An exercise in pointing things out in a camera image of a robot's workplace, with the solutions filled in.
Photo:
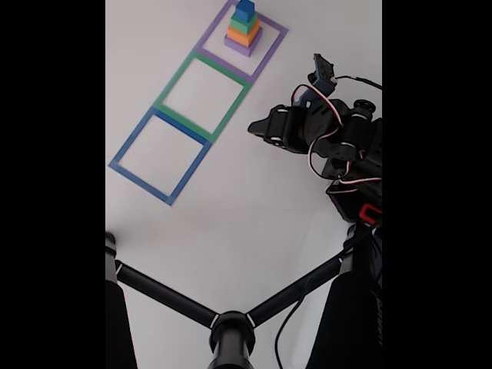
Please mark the purple cube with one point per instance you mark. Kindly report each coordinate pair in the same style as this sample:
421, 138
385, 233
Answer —
240, 49

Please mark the orange cube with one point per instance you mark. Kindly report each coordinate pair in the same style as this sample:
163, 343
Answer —
240, 34

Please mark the green cube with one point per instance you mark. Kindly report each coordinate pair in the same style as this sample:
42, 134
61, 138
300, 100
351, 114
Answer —
242, 24

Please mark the small blue cube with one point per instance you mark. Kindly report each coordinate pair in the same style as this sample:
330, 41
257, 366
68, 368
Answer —
244, 9

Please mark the purple tape square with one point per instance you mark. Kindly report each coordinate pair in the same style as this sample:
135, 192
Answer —
276, 42

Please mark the red clamp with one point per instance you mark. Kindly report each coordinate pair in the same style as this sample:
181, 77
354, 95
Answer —
369, 214

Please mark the green tape square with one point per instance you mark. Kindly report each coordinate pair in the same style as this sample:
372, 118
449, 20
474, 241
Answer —
173, 80

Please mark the blue tape square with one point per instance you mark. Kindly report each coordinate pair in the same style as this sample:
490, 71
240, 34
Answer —
127, 144

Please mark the black tripod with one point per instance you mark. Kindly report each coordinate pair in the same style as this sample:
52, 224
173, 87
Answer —
230, 338

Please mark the gripper camera board, blue mount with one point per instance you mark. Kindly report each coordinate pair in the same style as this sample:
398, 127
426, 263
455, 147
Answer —
322, 73

